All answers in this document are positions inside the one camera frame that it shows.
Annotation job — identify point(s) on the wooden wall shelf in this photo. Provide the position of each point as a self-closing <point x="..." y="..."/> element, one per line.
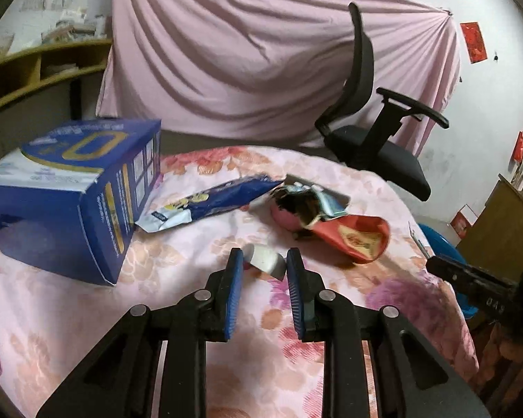
<point x="35" y="69"/>

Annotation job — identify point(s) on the blue snack wrapper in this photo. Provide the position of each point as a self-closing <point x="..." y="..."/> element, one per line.
<point x="218" y="198"/>

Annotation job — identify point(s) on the white paper scrap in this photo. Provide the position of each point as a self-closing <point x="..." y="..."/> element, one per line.
<point x="263" y="261"/>

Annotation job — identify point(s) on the floral blanket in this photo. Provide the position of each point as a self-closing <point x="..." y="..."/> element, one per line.
<point x="69" y="335"/>

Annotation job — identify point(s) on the blue plastic bin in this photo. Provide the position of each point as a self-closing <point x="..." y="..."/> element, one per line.
<point x="440" y="244"/>

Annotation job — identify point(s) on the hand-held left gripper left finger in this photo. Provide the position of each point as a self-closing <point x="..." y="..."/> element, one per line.
<point x="233" y="288"/>

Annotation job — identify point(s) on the crumpled foil wrapper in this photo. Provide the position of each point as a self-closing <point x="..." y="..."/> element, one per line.
<point x="324" y="202"/>

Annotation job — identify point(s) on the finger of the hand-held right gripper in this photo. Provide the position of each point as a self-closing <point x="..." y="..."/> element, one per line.
<point x="466" y="276"/>

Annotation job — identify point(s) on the blue cardboard carton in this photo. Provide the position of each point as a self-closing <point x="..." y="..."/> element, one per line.
<point x="48" y="209"/>

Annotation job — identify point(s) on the pink curtain cloth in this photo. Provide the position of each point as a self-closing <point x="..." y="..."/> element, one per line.
<point x="244" y="52"/>

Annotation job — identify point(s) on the red snack bag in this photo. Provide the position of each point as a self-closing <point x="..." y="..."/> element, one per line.
<point x="357" y="237"/>

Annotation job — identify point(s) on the black office chair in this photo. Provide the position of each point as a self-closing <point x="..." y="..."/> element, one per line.
<point x="375" y="152"/>

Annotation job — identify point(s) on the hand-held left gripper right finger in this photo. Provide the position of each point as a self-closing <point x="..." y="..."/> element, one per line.
<point x="294" y="288"/>

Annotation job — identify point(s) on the small red wall hanging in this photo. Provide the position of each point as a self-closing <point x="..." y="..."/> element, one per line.
<point x="518" y="147"/>

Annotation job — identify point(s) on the large red wall poster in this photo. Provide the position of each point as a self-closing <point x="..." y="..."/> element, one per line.
<point x="473" y="42"/>

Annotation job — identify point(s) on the wooden cabinet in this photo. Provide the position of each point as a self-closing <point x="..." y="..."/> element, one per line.
<point x="497" y="222"/>

